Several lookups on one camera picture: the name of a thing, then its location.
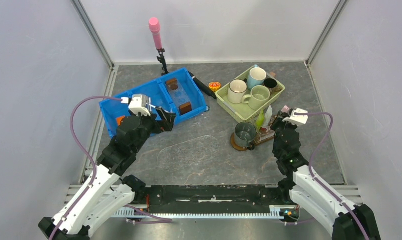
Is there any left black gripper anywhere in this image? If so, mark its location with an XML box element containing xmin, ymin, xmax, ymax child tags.
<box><xmin>129</xmin><ymin>105</ymin><xmax>176</xmax><ymax>153</ymax></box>

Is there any clear plastic toothbrush holder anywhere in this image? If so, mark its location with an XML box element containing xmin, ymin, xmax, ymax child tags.
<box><xmin>254</xmin><ymin>115</ymin><xmax>277</xmax><ymax>145</ymax></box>

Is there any brown oval wooden tray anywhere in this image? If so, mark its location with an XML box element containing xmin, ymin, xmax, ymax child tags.
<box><xmin>230</xmin><ymin>115</ymin><xmax>277</xmax><ymax>152</ymax></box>

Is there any white toothpaste tube red cap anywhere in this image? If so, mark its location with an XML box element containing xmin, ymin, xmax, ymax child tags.
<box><xmin>261</xmin><ymin>105</ymin><xmax>273</xmax><ymax>129</ymax></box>

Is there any green toothpaste tube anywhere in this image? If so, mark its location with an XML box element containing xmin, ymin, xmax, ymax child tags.
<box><xmin>255</xmin><ymin>110</ymin><xmax>264</xmax><ymax>130</ymax></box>

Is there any dark grey mug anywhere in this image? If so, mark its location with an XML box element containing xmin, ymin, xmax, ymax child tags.
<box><xmin>234</xmin><ymin>122</ymin><xmax>256</xmax><ymax>151</ymax></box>

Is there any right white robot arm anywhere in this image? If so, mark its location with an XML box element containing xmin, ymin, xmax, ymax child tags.
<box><xmin>270</xmin><ymin>106</ymin><xmax>381</xmax><ymax>240</ymax></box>

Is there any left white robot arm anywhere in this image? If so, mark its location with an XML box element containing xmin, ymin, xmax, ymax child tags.
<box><xmin>38</xmin><ymin>107</ymin><xmax>176</xmax><ymax>240</ymax></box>

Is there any orange toothpaste tube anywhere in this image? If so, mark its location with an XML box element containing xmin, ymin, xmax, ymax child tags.
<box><xmin>116</xmin><ymin>115</ymin><xmax>125</xmax><ymax>126</ymax></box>

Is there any blue compartment bin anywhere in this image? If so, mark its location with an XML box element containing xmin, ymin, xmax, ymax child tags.
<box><xmin>99</xmin><ymin>67</ymin><xmax>206</xmax><ymax>138</ymax></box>

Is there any light green mug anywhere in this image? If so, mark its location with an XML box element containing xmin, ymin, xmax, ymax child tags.
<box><xmin>241</xmin><ymin>85</ymin><xmax>271</xmax><ymax>111</ymax></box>

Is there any green plastic basket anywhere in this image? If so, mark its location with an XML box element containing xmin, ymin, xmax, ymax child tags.
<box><xmin>215</xmin><ymin>73</ymin><xmax>285</xmax><ymax>123</ymax></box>

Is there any black mug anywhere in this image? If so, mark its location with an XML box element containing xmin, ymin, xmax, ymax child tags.
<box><xmin>263</xmin><ymin>78</ymin><xmax>279</xmax><ymax>94</ymax></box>

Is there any black cylinder marker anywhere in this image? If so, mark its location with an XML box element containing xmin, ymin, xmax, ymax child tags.
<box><xmin>189</xmin><ymin>72</ymin><xmax>217</xmax><ymax>100</ymax></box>

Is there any light blue mug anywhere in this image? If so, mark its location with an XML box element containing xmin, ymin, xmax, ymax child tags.
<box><xmin>246</xmin><ymin>67</ymin><xmax>267</xmax><ymax>90</ymax></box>

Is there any white mug brown rim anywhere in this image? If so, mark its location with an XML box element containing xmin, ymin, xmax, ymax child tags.
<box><xmin>227</xmin><ymin>79</ymin><xmax>247</xmax><ymax>104</ymax></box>

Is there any orange yellow toy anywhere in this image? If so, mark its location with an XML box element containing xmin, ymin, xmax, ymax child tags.
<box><xmin>208</xmin><ymin>82</ymin><xmax>221</xmax><ymax>93</ymax></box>

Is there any pink microphone on stand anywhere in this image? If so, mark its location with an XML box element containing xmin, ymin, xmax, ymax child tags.
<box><xmin>148</xmin><ymin>17</ymin><xmax>169</xmax><ymax>76</ymax></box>

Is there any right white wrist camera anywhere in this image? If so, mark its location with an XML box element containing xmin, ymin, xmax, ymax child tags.
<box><xmin>282</xmin><ymin>108</ymin><xmax>308</xmax><ymax>126</ymax></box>

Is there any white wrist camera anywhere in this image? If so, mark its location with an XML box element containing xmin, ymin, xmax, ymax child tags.
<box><xmin>128</xmin><ymin>94</ymin><xmax>151</xmax><ymax>117</ymax></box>
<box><xmin>282</xmin><ymin>108</ymin><xmax>308</xmax><ymax>126</ymax></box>

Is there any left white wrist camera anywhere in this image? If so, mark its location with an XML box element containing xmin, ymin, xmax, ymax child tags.
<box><xmin>128</xmin><ymin>94</ymin><xmax>151</xmax><ymax>117</ymax></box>

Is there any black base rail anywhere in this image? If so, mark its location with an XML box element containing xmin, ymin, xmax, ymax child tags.
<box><xmin>115</xmin><ymin>185</ymin><xmax>300</xmax><ymax>223</ymax></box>

